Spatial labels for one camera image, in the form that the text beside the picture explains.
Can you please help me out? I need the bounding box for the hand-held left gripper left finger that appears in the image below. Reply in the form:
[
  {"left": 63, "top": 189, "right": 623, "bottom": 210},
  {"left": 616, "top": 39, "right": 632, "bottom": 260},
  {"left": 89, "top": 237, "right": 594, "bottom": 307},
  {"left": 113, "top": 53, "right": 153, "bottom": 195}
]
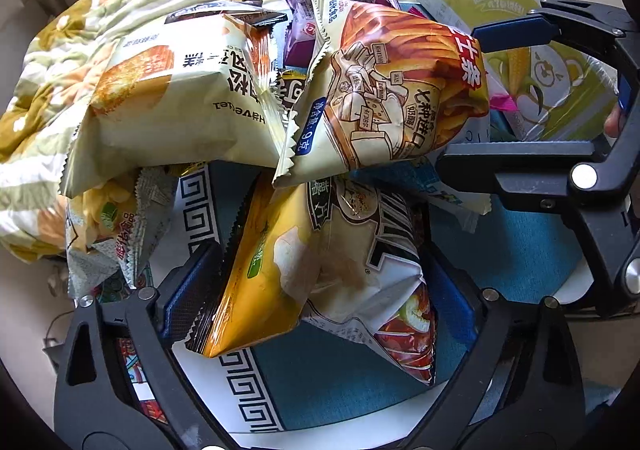
[{"left": 52, "top": 242, "right": 226, "bottom": 450}]

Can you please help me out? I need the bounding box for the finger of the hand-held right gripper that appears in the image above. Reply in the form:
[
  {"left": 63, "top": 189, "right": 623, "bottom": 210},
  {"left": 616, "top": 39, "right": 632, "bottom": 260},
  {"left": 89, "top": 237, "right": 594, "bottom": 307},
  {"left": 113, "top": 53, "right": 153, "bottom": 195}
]
[
  {"left": 435, "top": 141, "right": 640, "bottom": 318},
  {"left": 470, "top": 0, "right": 640, "bottom": 151}
]

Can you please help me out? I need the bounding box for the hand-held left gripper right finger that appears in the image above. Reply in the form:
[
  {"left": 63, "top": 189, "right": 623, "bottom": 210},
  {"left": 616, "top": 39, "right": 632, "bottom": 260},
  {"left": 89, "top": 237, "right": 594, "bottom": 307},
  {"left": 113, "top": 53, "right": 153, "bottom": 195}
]
[{"left": 425, "top": 250, "right": 588, "bottom": 450}]

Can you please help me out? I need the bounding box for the green white cardboard box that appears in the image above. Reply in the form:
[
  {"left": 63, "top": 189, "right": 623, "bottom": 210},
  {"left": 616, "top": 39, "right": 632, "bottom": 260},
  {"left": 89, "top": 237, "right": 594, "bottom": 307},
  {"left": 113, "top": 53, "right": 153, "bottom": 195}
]
[{"left": 402, "top": 0, "right": 621, "bottom": 141}]

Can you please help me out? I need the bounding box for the yellow chip packet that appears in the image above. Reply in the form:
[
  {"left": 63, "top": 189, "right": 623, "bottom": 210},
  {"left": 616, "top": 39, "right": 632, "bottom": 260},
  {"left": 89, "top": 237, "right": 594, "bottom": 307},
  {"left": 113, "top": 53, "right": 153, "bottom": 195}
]
[{"left": 185, "top": 170, "right": 438, "bottom": 386}]

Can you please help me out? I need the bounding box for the orange cheese stick bag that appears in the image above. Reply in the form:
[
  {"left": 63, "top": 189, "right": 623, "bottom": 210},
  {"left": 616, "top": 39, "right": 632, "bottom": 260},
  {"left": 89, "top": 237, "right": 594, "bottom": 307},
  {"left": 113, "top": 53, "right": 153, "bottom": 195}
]
[{"left": 272, "top": 0, "right": 493, "bottom": 188}]

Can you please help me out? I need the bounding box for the purple snack packet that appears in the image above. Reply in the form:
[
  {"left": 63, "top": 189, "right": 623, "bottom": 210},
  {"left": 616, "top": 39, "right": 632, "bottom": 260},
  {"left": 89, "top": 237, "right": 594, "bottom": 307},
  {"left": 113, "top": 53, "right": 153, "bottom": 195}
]
[{"left": 280, "top": 0, "right": 401, "bottom": 68}]

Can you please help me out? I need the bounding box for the person's right hand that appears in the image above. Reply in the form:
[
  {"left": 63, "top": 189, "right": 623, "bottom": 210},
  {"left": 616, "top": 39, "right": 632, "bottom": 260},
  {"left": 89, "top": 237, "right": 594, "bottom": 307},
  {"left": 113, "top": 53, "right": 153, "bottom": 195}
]
[{"left": 602, "top": 107, "right": 623, "bottom": 138}]

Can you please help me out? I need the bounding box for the pink wrapper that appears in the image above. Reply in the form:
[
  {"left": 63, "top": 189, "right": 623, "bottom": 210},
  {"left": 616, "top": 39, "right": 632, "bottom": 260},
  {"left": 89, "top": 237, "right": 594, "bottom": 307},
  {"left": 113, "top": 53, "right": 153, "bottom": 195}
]
[{"left": 487, "top": 80, "right": 521, "bottom": 113}]

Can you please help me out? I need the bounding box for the blue white snack packet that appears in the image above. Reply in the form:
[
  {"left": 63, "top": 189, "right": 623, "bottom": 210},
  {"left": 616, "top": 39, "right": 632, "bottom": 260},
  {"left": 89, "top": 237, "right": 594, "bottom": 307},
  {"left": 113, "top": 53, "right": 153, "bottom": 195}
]
[{"left": 410, "top": 155, "right": 493, "bottom": 233}]

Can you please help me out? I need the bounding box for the grey yellow snack packet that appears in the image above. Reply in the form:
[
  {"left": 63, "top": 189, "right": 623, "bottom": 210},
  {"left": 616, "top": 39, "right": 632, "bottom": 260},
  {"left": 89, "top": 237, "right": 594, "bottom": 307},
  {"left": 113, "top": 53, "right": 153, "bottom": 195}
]
[{"left": 60, "top": 165, "right": 181, "bottom": 301}]

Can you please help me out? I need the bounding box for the blue patterned mat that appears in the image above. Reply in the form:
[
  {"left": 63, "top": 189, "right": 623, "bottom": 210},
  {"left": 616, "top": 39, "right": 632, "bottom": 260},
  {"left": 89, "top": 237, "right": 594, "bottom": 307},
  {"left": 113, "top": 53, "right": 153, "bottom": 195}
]
[{"left": 100, "top": 150, "right": 640, "bottom": 450}]

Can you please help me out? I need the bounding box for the cream bread packet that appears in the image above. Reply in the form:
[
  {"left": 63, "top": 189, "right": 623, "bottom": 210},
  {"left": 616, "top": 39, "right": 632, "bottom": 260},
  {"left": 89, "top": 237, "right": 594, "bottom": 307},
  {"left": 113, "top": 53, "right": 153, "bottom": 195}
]
[{"left": 60, "top": 12, "right": 301, "bottom": 196}]

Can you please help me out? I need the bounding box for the brown snack packet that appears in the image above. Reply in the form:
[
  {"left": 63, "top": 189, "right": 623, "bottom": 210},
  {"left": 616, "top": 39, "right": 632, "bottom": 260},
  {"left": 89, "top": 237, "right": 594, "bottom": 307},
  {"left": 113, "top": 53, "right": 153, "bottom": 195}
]
[{"left": 272, "top": 70, "right": 317, "bottom": 116}]

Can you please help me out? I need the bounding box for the floral striped blanket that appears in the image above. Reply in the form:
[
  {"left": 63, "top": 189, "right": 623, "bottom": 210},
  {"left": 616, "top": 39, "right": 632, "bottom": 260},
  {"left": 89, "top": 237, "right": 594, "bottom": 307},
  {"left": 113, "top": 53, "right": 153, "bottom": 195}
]
[{"left": 0, "top": 0, "right": 416, "bottom": 263}]

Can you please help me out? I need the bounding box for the dark snack packet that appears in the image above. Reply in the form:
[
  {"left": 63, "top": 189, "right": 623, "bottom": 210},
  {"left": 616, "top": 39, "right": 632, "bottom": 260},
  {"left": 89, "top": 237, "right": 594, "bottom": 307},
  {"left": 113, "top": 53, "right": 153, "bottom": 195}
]
[{"left": 165, "top": 0, "right": 291, "bottom": 31}]

